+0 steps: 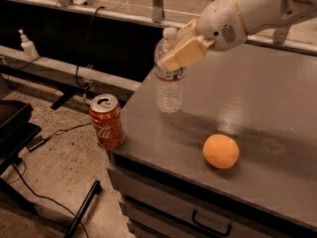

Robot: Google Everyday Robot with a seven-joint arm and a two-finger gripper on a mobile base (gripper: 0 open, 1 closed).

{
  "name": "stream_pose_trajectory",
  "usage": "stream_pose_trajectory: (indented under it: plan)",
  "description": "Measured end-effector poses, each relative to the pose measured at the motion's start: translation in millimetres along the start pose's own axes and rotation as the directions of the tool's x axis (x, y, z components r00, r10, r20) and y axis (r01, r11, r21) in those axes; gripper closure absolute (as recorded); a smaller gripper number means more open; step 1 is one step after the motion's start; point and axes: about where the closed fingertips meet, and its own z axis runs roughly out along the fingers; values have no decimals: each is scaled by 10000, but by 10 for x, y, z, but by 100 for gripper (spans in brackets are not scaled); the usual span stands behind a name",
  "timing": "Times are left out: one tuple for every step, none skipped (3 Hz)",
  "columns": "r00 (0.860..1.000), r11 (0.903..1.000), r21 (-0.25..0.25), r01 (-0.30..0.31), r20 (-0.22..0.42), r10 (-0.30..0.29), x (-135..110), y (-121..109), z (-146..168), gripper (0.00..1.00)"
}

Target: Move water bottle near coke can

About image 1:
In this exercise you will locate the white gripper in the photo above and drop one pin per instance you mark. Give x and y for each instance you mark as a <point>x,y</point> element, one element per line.
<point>218,24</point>

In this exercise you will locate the clear plastic water bottle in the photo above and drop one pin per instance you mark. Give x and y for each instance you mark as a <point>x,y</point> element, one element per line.
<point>169,84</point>

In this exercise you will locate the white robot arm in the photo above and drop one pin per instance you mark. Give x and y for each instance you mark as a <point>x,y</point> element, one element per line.
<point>260,15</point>

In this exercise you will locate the red coke can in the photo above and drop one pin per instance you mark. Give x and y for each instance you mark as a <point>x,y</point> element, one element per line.
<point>105,114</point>

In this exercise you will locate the white pump dispenser bottle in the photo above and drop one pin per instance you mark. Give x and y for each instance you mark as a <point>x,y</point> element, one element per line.
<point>28,46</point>

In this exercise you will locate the orange fruit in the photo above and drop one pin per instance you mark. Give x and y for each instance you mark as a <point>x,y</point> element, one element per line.
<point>221,151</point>

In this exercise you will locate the black chair base leg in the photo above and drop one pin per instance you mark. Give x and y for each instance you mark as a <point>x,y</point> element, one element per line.
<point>76,221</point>

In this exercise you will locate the grey cabinet drawer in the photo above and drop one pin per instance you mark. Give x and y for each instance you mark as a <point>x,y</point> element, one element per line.
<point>171,214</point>

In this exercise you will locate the small black floor device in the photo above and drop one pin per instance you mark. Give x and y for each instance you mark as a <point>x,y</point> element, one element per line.
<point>38,141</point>

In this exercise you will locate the black equipment stand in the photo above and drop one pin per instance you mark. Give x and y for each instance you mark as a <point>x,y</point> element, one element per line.
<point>16,132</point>

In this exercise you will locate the metal railing post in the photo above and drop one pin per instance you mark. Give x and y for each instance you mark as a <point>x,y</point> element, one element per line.
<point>158,12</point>

